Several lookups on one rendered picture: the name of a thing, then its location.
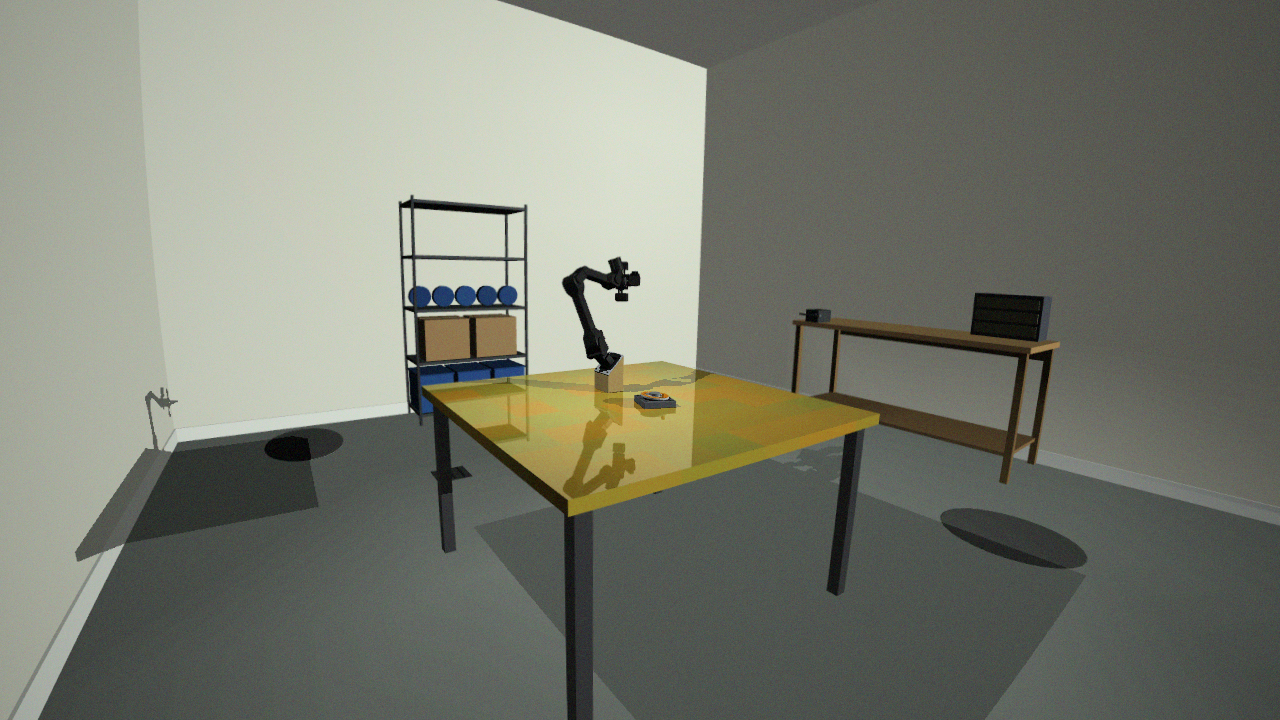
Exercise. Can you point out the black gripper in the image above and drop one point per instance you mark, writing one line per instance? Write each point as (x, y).
(622, 297)

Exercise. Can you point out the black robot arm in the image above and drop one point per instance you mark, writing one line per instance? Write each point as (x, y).
(573, 284)

